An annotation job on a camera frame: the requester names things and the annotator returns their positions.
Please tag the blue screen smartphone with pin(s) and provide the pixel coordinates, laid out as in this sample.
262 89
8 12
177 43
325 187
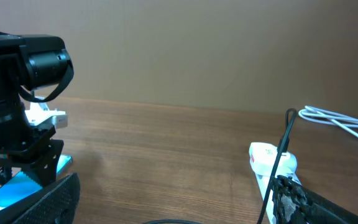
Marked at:
16 189

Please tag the white power strip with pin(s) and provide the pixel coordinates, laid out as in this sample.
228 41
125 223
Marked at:
262 158

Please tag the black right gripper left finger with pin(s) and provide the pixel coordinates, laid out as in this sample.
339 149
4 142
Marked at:
56 203

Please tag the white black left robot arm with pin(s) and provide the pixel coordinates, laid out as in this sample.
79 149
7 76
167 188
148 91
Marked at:
34 68

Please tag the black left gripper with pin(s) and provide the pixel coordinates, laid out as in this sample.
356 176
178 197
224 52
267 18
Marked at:
37 158

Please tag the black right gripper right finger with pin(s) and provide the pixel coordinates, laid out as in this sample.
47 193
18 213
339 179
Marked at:
295 204

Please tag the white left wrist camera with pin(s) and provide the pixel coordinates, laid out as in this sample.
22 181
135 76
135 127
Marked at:
40 113

